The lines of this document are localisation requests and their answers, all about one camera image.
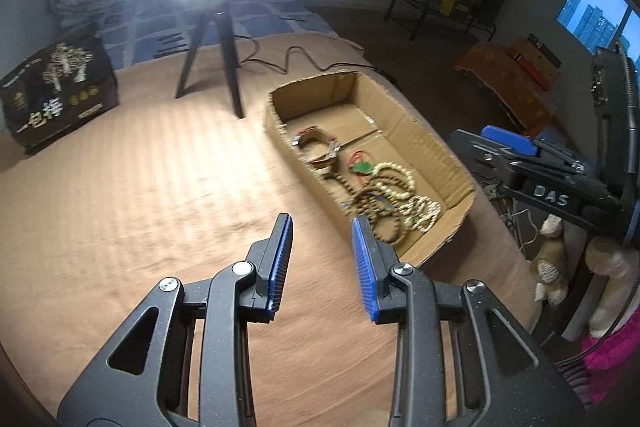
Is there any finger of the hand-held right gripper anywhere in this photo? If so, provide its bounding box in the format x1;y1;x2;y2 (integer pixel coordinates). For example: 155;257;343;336
447;129;526;196
479;125;587;174

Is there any black device stand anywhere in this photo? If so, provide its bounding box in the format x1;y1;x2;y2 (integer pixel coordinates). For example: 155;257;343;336
590;47;640;208

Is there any white cable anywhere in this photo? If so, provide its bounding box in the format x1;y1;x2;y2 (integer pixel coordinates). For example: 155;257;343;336
500;197;540;260

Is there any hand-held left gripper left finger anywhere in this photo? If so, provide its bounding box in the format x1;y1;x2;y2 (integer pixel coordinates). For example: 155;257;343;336
57;213;296;427

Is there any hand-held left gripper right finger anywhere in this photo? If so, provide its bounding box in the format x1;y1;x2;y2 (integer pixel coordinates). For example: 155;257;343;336
351;216;588;427

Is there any window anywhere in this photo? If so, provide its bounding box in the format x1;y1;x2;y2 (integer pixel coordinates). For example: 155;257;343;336
555;0;640;62

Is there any tan box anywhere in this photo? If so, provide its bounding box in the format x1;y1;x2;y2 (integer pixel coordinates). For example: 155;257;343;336
507;34;563;85

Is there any black printed gift box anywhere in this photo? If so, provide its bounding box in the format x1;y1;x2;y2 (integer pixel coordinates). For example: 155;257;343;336
0;24;121;155

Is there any black tripod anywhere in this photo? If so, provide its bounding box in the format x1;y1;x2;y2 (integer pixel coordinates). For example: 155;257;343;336
174;0;246;119

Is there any pale yellow bead bracelet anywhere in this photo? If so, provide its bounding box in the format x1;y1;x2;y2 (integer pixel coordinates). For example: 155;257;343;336
370;162;417;202

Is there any white bead bracelet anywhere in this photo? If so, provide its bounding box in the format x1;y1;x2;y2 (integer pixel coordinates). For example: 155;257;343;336
400;194;443;233

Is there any pink cloth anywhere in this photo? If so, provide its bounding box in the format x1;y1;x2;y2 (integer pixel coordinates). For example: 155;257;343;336
580;322;640;408

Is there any black power cable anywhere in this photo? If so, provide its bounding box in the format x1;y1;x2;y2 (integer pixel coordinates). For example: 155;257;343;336
235;47;396;75

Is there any large beige plush toy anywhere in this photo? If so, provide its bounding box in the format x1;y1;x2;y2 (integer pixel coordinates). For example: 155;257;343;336
585;234;640;338

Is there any cardboard box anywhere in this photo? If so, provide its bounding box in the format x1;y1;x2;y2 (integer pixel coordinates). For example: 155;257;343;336
264;71;476;269

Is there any brown wooden bead necklace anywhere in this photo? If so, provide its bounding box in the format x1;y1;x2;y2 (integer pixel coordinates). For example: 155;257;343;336
322;172;406;250

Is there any green pendant red cord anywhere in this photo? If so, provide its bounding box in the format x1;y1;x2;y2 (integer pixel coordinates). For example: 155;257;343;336
347;150;376;178

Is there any low wooden table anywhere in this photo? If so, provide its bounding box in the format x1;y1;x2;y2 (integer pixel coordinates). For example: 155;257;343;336
455;39;566;132

